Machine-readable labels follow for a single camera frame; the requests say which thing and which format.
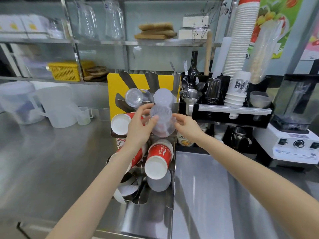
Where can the person's right hand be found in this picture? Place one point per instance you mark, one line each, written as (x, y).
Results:
(189, 128)

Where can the stack of brown folded cloths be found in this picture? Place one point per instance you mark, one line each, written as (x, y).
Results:
(155, 31)

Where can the steel milk jug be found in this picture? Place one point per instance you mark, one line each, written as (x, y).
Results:
(239, 139)

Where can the clear bag of straws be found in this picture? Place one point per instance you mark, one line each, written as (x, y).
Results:
(264, 52)

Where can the white blender with dark jar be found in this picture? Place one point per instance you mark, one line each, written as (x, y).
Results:
(294, 126)

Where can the person's right forearm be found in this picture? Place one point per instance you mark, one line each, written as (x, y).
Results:
(254, 181)

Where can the small translucent measuring cup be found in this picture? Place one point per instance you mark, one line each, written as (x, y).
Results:
(84, 116)

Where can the dark glass bottle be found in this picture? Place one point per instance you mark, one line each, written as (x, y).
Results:
(194, 69)

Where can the frosted plastic cup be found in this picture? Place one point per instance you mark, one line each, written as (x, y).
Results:
(163, 97)
(159, 182)

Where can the white box with yellow print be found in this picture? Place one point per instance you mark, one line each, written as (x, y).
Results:
(11, 26)
(35, 26)

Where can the small glass jar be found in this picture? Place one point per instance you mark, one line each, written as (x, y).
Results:
(56, 29)

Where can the dried twigs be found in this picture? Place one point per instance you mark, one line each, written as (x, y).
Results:
(211, 14)

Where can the stack of printed paper cups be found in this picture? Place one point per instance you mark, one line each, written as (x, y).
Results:
(238, 89)

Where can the stack of dark glasses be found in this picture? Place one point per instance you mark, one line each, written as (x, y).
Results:
(213, 90)

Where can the person's left hand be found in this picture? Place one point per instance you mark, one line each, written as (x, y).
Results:
(137, 131)

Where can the stack of brown coasters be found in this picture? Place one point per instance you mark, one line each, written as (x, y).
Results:
(96, 73)

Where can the metal shelf rack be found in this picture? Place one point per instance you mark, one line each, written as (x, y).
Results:
(99, 42)

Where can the metal fork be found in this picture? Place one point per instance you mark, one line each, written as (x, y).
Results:
(185, 68)

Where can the patterned paper cup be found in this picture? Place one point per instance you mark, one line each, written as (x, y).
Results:
(185, 141)
(120, 143)

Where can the person's left thumb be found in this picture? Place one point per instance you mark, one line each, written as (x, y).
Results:
(152, 121)

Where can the yellow cutting board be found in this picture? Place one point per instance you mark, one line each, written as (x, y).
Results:
(116, 87)

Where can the green fruit poster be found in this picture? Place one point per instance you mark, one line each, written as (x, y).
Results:
(286, 12)

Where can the person's left forearm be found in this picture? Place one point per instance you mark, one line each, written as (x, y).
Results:
(99, 189)

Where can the person's right thumb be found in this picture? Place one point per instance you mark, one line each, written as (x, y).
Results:
(180, 116)

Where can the red paper cup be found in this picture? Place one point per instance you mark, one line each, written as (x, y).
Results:
(121, 124)
(158, 159)
(137, 158)

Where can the steel utensil cup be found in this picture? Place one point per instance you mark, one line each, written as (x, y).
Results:
(190, 102)

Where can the pink poster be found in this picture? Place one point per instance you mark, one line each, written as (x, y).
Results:
(311, 47)

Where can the plain white box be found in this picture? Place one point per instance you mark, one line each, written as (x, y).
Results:
(193, 34)
(195, 21)

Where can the large translucent measuring jug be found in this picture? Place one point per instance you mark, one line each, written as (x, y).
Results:
(57, 107)

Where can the stainless steel cup dispenser rack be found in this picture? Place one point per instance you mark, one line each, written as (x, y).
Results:
(149, 209)

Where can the tall stack of white cups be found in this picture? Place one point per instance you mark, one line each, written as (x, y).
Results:
(240, 39)

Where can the black counter organiser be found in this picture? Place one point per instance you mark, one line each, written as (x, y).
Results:
(231, 119)

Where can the white lidded plastic pitcher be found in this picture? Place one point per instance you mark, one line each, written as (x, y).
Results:
(17, 102)

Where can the yellow plastic basket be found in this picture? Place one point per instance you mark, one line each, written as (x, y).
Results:
(64, 71)

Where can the clear plastic cup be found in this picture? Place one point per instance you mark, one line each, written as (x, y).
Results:
(134, 97)
(163, 121)

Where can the wooden rolling pin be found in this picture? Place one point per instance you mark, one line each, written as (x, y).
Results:
(208, 54)

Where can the white plastic sleeve of lids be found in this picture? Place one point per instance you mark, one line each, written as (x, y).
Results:
(221, 57)

